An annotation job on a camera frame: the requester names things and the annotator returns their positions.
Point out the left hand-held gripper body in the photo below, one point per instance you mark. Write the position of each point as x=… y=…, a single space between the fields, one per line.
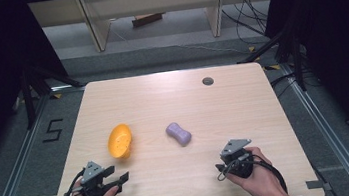
x=92 y=175

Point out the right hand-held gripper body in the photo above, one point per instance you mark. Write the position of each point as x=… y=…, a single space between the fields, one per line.
x=237 y=160

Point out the person's right hand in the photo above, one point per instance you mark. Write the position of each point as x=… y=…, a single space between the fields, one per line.
x=261 y=181

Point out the orange perforated soap dish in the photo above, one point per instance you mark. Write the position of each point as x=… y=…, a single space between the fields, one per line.
x=120 y=141

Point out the purple bone-shaped soap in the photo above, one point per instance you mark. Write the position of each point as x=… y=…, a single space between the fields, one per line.
x=179 y=133

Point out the black metal stand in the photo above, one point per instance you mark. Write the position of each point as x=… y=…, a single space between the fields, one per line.
x=297 y=59
x=29 y=95

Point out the brown wooden box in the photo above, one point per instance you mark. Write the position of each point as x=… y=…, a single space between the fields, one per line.
x=147 y=19

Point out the grey table bracket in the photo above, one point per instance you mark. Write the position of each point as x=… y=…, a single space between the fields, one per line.
x=317 y=185

